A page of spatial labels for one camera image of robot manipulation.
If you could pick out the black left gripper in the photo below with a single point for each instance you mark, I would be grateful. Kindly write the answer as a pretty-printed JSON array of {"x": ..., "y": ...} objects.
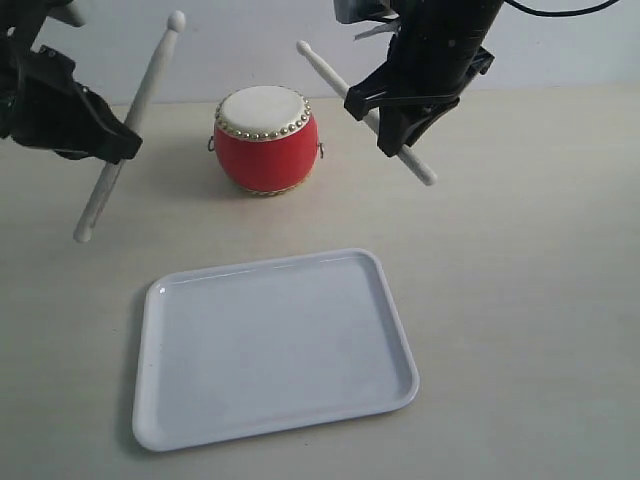
[{"x": 38, "y": 91}]

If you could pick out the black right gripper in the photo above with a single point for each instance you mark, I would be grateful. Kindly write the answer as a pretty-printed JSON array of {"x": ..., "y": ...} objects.
[{"x": 428, "y": 67}]

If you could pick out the small red drum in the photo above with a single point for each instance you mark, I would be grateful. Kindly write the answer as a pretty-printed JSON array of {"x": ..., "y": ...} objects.
[{"x": 265, "y": 139}]

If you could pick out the white rectangular plastic tray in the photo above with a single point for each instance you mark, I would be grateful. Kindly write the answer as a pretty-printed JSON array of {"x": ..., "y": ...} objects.
[{"x": 243, "y": 350}]

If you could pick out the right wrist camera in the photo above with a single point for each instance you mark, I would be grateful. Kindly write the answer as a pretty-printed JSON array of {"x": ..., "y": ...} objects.
[{"x": 354, "y": 11}]

